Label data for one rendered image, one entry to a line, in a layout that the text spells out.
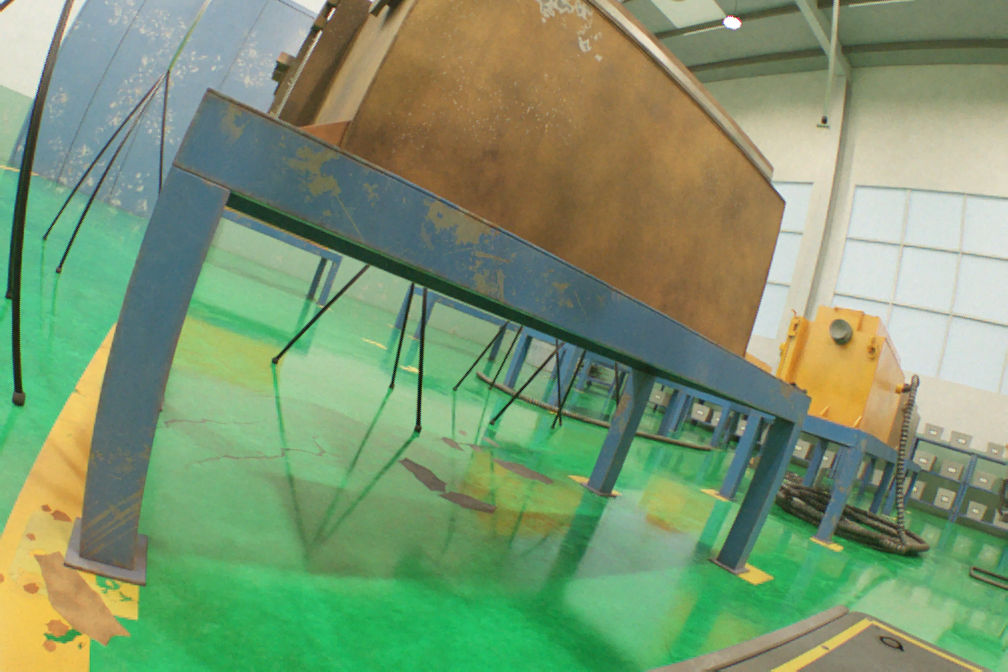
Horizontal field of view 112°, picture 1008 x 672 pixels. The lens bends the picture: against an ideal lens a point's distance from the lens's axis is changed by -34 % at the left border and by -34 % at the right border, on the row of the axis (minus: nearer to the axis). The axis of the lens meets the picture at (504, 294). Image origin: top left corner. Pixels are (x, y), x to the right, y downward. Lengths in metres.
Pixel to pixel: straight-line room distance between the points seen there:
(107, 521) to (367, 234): 0.52
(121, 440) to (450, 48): 0.80
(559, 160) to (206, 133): 0.69
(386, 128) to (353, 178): 0.24
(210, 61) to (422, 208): 9.70
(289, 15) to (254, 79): 1.47
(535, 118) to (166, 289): 0.73
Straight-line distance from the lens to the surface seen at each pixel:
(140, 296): 0.64
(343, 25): 1.51
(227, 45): 10.39
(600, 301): 0.88
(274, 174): 0.63
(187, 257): 0.63
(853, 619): 0.67
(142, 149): 10.03
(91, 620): 0.72
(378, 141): 0.87
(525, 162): 1.00
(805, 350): 3.52
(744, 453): 3.22
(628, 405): 2.13
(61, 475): 0.99
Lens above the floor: 0.50
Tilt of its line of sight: 4 degrees up
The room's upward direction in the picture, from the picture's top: 21 degrees clockwise
